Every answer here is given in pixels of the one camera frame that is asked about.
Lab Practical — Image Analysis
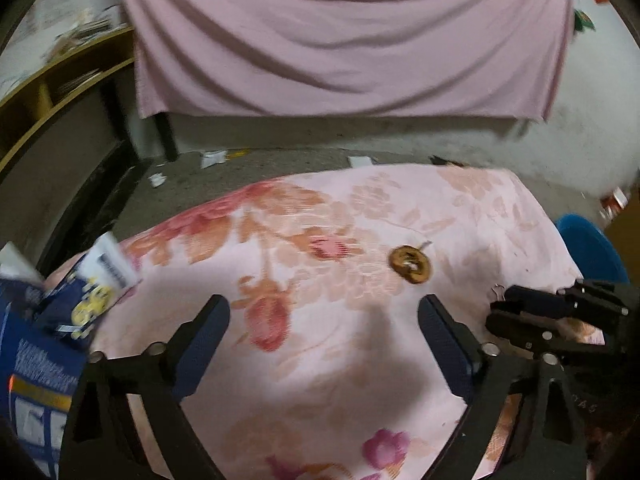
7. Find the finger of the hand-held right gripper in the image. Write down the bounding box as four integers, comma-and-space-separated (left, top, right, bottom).
504, 284, 573, 313
486, 301, 568, 358

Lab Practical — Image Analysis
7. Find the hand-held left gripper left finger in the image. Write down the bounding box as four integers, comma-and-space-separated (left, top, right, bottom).
60, 294, 231, 480

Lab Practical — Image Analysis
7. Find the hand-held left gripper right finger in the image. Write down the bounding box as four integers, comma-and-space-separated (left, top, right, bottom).
417, 294, 588, 480

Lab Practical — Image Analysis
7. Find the blue plastic bucket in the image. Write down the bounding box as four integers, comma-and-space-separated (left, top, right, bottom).
555, 214, 630, 286

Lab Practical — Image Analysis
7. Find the round wooden ring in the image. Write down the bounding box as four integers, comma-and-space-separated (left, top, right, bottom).
387, 241, 435, 286

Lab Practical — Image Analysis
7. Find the red white packet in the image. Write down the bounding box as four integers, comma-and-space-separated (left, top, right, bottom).
600, 187, 632, 221

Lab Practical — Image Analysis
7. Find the floral blanket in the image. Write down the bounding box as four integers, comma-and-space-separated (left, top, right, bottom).
45, 162, 606, 480

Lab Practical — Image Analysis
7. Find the blue cardboard box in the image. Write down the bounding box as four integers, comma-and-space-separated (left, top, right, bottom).
0, 232, 138, 480

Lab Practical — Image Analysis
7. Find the wooden shelf desk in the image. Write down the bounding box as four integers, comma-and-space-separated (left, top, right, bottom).
0, 25, 181, 276

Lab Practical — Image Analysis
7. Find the pink hanging sheet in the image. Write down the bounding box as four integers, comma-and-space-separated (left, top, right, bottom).
114, 0, 576, 121

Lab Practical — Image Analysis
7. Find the pile of books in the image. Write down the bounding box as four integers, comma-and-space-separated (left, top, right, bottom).
55, 5, 128, 43

